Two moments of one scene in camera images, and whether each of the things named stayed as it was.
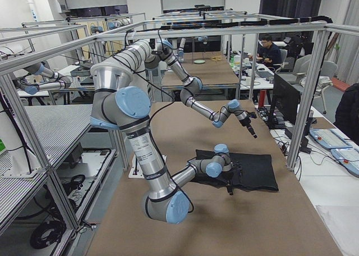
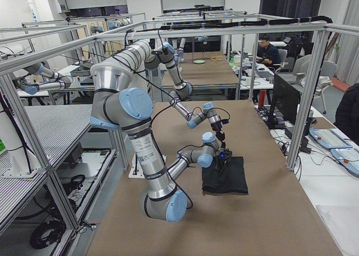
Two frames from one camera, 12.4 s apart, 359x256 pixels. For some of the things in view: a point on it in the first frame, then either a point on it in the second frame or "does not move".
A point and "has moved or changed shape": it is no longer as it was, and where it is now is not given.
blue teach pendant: x=329 y=138 does not move
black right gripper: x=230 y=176 → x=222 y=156
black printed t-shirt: x=248 y=170 has moved or changed shape
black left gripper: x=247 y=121 → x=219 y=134
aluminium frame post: x=322 y=36 does not move
